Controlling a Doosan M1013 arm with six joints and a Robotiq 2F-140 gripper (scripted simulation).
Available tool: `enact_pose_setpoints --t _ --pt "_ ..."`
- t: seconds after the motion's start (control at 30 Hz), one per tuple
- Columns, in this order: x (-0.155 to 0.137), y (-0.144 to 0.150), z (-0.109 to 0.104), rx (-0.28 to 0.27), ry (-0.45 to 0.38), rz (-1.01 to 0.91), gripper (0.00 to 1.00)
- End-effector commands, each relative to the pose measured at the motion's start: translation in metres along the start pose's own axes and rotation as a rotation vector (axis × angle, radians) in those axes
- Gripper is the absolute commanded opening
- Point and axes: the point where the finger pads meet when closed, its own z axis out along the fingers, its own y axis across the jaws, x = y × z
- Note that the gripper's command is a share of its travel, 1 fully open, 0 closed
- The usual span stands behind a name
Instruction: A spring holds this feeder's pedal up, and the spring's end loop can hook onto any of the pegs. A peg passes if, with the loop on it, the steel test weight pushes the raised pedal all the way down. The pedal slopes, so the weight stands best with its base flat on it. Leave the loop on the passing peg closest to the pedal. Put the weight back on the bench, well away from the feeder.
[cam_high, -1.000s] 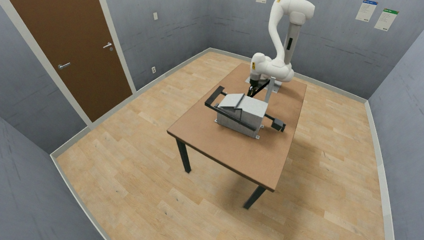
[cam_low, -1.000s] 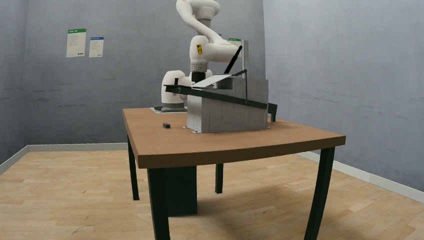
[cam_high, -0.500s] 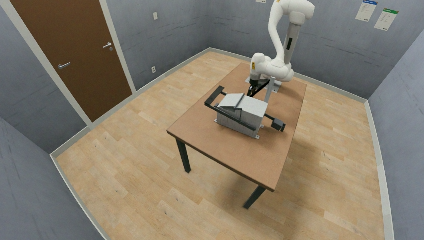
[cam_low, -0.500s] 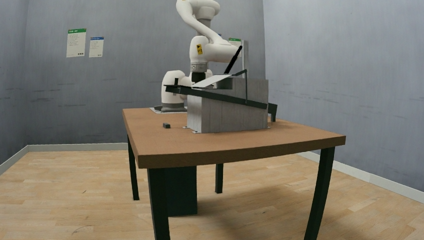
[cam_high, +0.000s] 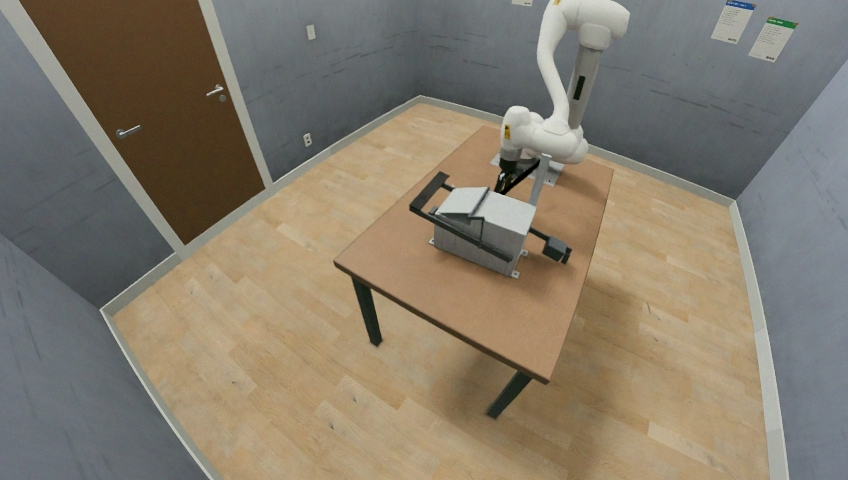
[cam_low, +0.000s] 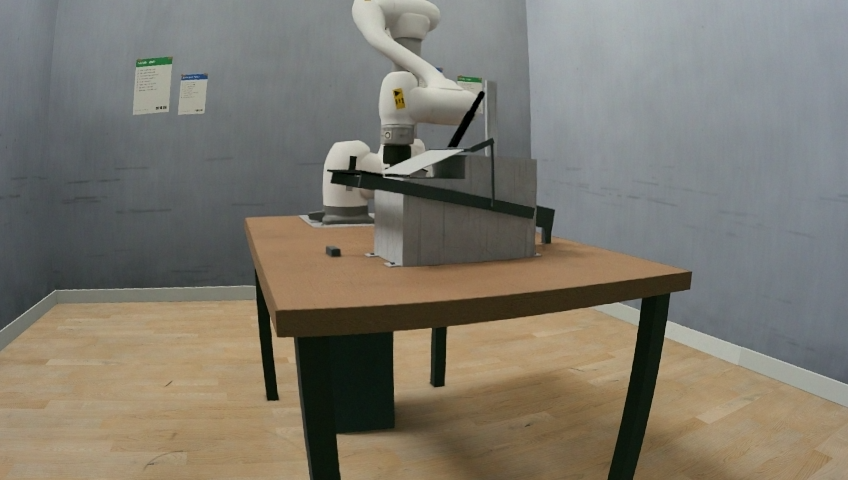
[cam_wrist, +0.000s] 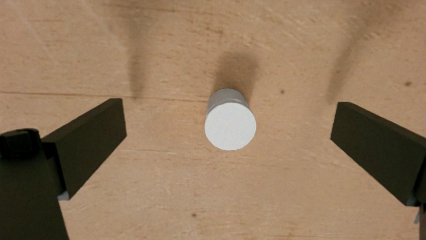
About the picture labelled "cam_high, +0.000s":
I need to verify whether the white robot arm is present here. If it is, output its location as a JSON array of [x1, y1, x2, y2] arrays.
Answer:
[[499, 0, 630, 179]]

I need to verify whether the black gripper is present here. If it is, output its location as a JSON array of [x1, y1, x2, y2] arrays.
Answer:
[[493, 157, 518, 193]]

